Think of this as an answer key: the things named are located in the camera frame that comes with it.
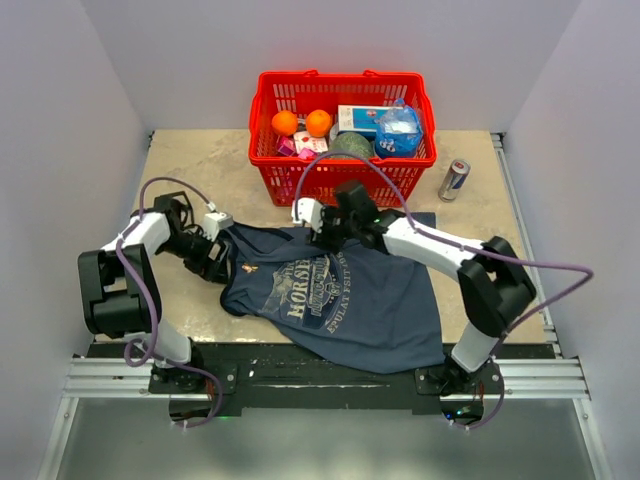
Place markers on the small gold brooch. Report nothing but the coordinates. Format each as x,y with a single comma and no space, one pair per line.
248,269

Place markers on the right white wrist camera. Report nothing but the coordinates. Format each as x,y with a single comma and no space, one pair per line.
308,211

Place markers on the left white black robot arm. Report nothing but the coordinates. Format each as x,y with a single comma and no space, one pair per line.
121,298

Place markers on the green netted melon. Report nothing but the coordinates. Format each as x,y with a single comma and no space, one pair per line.
352,143

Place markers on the magenta small box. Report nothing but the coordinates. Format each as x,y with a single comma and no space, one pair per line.
285,146

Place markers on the left orange fruit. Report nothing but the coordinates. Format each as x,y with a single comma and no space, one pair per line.
284,123

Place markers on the aluminium extrusion rail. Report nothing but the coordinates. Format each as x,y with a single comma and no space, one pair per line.
519,379

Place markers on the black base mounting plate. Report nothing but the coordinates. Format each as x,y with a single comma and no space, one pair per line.
285,376

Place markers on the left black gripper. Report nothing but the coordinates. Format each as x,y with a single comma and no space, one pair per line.
214,270

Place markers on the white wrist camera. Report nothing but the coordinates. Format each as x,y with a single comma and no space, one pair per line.
215,222
308,211

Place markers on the blue white carton box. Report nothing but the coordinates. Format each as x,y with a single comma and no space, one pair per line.
359,119

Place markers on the navy blue printed t-shirt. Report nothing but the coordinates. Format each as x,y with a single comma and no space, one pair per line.
357,308

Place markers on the orange fruit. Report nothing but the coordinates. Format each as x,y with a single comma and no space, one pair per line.
318,123
284,123

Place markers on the blue plastic snack bag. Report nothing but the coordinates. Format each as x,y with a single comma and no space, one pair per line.
399,132

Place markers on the silver blue energy drink can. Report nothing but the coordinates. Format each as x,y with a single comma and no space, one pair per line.
454,179

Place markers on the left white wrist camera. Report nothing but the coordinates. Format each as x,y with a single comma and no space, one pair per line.
215,222

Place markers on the right orange fruit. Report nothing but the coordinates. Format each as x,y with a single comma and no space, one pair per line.
318,123

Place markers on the pink white small box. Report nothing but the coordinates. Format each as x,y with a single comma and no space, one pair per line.
304,140

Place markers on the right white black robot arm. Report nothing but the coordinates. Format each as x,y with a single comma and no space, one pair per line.
495,287

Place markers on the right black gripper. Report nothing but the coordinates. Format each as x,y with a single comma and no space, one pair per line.
323,239

